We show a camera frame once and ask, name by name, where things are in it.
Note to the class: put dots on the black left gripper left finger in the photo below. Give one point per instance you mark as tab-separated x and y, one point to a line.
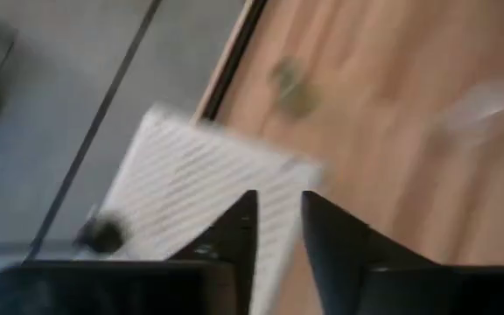
217	284

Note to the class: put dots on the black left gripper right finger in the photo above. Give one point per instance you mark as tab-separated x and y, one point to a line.
366	289

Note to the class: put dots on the greenish ribbed glass candle holder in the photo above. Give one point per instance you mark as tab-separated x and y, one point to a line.
296	94

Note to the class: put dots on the tall black candlestick holder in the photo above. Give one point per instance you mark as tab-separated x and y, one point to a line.
103	236

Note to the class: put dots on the clear ribbed glass candle holder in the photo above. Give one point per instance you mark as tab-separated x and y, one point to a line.
479	109

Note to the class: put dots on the white perforated metal shelf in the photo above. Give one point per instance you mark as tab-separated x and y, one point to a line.
191	175

